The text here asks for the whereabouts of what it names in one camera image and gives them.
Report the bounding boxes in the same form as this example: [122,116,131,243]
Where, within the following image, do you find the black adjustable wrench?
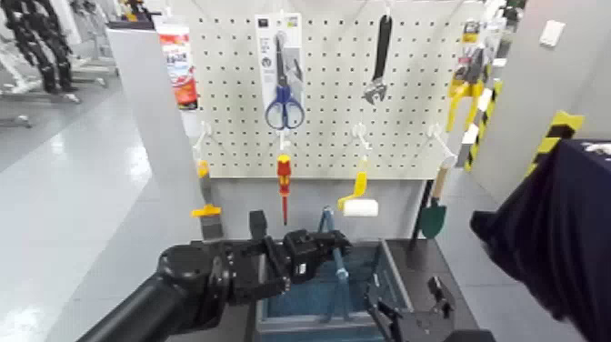
[361,14,394,106]

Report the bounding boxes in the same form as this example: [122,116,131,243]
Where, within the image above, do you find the white wall plate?
[539,19,567,48]

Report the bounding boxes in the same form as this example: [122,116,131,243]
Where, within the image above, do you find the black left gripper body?
[224,236,292,307]

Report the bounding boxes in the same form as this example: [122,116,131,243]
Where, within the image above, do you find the green trowel wooden handle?
[419,155,452,240]

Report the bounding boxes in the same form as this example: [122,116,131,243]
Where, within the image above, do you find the red yellow screwdriver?
[276,153,292,226]

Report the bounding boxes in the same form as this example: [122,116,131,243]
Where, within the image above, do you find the white robot stand frame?
[0,56,120,130]

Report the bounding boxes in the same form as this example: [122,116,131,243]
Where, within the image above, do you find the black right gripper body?
[393,310,456,342]

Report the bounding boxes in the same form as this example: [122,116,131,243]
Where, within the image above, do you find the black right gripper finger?
[365,282,400,342]
[427,276,455,317]

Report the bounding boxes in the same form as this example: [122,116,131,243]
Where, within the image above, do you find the person in navy clothing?
[469,138,611,342]

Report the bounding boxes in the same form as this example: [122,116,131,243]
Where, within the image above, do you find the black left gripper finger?
[285,253,330,284]
[284,228,354,257]

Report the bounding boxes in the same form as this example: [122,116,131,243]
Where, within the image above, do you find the yellow handled paint roller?
[336,159,380,218]

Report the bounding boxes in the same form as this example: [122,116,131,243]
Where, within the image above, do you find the red white sealant tube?
[156,23,202,142]

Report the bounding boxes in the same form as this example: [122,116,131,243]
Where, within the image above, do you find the teal plastic crate with handle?
[255,206,416,342]

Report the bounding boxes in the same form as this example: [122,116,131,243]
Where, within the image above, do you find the beige pegboard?
[188,0,483,182]

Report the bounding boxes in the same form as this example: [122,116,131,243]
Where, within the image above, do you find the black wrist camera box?
[249,209,267,240]

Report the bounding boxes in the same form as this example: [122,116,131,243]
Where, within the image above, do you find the yellow handled tool in package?
[446,21,496,134]

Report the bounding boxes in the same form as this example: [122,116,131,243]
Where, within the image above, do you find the yellow black hazard corner guard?
[463,78,505,174]
[525,110,586,179]

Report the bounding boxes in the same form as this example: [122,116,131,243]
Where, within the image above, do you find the blue scissors on card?
[255,13,306,131]

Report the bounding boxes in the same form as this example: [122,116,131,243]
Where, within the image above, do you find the black humanoid robot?
[0,0,80,95]

